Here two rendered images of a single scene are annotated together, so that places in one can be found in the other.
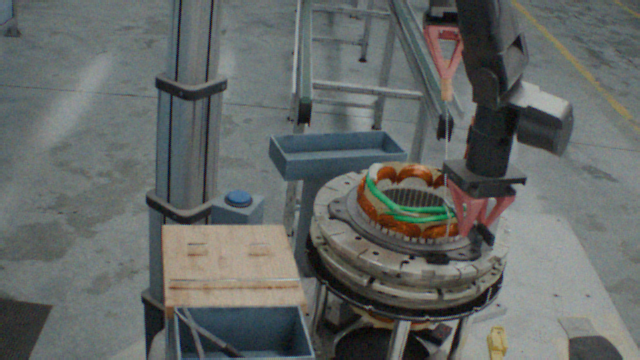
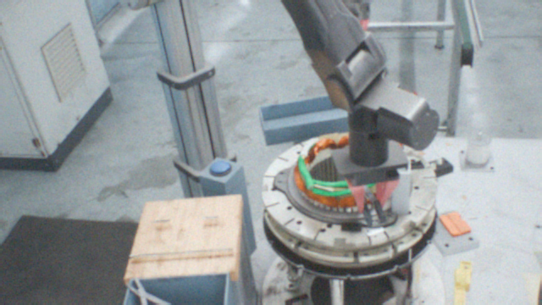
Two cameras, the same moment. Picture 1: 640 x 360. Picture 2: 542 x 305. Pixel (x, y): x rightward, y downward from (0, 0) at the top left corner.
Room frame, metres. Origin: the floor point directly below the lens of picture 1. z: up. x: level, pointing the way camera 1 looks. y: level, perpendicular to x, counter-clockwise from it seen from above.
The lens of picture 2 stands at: (0.18, -0.31, 1.76)
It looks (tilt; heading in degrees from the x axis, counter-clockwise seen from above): 35 degrees down; 19
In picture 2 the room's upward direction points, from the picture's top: 7 degrees counter-clockwise
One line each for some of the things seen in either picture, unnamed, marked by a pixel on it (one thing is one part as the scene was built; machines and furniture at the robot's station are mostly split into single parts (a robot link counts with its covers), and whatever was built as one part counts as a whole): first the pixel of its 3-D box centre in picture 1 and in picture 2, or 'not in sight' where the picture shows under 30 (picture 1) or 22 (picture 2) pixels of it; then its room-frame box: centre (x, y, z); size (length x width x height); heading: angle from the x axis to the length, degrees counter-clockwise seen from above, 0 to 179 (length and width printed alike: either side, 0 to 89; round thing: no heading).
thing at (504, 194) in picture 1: (479, 203); (370, 185); (0.86, -0.22, 1.21); 0.07 x 0.07 x 0.09; 23
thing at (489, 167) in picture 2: not in sight; (478, 146); (1.53, -0.42, 0.83); 0.09 x 0.09 x 0.10; 4
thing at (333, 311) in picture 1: (339, 303); not in sight; (1.08, -0.07, 0.85); 0.06 x 0.04 x 0.05; 142
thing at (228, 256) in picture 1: (229, 268); (188, 238); (0.86, 0.11, 1.05); 0.20 x 0.19 x 0.02; 15
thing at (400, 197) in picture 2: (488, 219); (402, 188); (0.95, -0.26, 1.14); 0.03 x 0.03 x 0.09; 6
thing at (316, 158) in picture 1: (330, 207); (317, 158); (1.30, -0.03, 0.92); 0.25 x 0.11 x 0.28; 114
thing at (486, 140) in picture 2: not in sight; (478, 149); (1.53, -0.42, 0.82); 0.06 x 0.06 x 0.07
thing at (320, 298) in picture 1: (320, 299); (290, 246); (1.01, -0.03, 0.91); 0.02 x 0.02 x 0.21
